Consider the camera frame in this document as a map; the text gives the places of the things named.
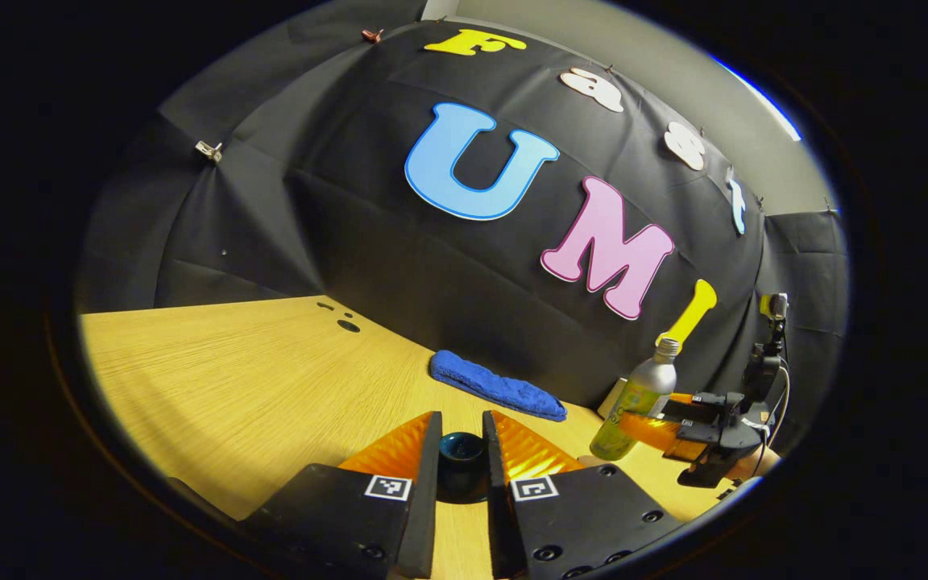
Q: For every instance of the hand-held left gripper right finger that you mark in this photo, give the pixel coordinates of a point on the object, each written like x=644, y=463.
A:
x=498, y=499

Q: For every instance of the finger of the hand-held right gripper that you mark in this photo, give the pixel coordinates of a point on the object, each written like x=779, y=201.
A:
x=649, y=431
x=681, y=397

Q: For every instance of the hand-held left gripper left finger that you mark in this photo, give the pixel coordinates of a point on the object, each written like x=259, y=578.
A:
x=428, y=499

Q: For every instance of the silver water bottle green label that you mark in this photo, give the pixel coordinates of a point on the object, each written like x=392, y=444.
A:
x=645, y=383

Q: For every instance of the white box with brown knob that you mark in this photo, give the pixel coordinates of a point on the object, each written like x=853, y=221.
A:
x=611, y=396

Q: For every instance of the blue towel cloth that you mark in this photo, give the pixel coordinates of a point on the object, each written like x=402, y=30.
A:
x=496, y=387

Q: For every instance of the black backdrop cloth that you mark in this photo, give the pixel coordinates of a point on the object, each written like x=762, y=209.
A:
x=351, y=201

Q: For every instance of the silver cloth clip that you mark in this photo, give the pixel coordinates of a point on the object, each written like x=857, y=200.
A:
x=209, y=151

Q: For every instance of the red cloth clip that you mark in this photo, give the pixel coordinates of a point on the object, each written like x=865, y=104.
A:
x=372, y=35

